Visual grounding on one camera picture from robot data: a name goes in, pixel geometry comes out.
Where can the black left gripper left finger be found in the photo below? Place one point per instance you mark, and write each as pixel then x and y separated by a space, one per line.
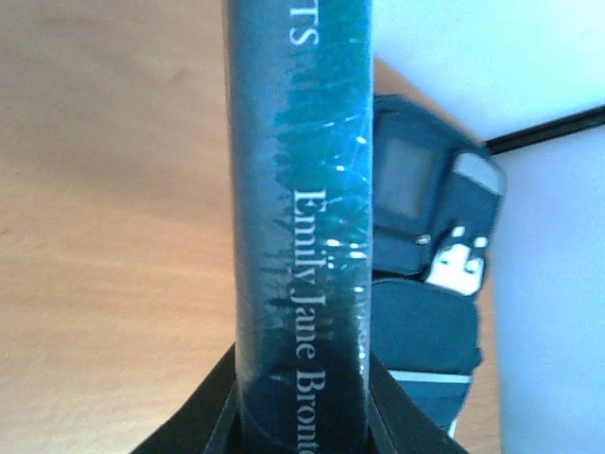
pixel 207 422

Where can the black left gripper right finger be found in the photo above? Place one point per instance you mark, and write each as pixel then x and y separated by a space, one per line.
pixel 397 425

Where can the black frame post right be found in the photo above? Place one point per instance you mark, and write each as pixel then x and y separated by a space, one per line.
pixel 574 123

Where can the dark blue Wuthering Heights book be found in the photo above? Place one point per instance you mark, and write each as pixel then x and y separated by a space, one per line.
pixel 300 87

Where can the navy blue student backpack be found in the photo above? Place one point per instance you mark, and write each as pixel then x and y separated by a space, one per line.
pixel 437 195

